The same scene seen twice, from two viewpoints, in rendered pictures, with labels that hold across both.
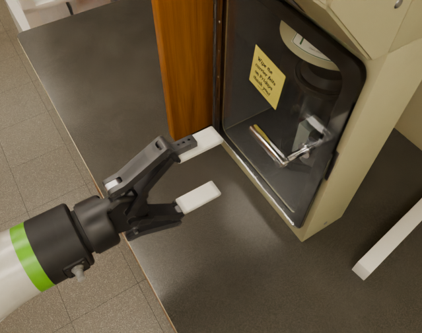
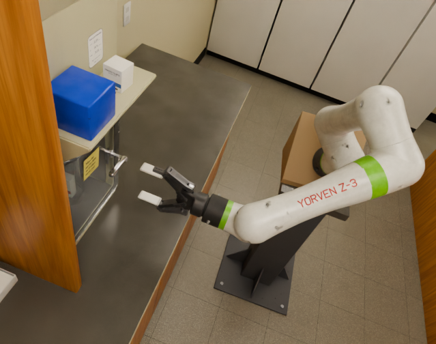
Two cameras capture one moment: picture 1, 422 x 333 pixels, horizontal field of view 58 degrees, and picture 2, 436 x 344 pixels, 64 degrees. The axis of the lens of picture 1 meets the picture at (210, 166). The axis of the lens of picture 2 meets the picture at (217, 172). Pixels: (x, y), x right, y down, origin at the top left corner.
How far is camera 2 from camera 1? 1.00 m
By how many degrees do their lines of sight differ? 74
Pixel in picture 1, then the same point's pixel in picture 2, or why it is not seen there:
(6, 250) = (235, 207)
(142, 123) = (76, 319)
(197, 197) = (151, 197)
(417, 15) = not seen: hidden behind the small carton
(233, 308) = not seen: hidden behind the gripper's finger
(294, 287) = (139, 185)
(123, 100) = not seen: outside the picture
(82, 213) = (204, 198)
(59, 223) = (214, 199)
